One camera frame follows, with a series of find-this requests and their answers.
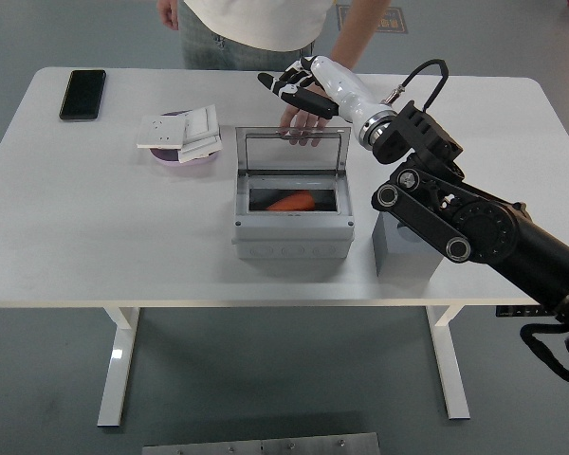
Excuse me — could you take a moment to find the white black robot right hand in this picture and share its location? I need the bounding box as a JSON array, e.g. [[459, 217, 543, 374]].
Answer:
[[257, 55, 390, 129]]

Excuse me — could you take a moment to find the person's left hand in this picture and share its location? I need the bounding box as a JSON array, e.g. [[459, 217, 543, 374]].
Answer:
[[278, 101, 331, 148]]

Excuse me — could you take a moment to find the person's right hand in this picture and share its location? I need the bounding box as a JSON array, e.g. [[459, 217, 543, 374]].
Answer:
[[156, 0, 180, 30]]

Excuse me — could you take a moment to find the transparent hinged box lid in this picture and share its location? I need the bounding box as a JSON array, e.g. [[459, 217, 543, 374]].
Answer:
[[235, 125, 352, 176]]

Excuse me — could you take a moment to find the orange cylindrical battery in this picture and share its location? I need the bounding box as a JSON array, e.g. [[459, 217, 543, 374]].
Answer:
[[265, 191, 317, 212]]

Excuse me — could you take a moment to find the grey plastic junction box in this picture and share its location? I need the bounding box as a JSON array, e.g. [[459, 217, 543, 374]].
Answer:
[[230, 170, 356, 260]]

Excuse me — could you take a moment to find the brown floor sign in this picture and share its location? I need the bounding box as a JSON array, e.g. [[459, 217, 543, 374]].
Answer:
[[336, 4, 409, 34]]

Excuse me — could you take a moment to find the person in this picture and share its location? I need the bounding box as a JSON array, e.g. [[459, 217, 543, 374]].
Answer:
[[156, 0, 393, 148]]

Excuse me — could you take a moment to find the black smartphone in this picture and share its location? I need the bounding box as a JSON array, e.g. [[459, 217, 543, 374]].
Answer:
[[58, 69, 107, 122]]

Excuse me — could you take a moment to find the purple shallow bowl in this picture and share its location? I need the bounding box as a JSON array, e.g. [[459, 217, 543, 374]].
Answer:
[[149, 109, 224, 167]]

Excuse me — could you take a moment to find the grey block with round hole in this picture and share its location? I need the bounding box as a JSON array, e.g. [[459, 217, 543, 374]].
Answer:
[[372, 210, 445, 281]]

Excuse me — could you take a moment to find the black table control panel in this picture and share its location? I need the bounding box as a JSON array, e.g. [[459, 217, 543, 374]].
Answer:
[[496, 305, 559, 318]]

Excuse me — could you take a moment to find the white table leg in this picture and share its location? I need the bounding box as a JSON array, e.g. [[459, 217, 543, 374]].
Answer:
[[97, 306, 141, 428], [426, 305, 471, 421]]

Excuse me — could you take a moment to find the grey metal plate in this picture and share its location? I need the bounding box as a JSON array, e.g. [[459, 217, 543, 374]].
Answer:
[[141, 431, 380, 455]]

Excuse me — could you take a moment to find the white wall switch panel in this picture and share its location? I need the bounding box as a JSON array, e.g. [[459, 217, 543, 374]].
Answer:
[[177, 132, 225, 165], [184, 104, 221, 143]]

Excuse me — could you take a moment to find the white wall socket panel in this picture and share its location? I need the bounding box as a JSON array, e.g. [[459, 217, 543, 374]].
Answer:
[[137, 117, 191, 151]]

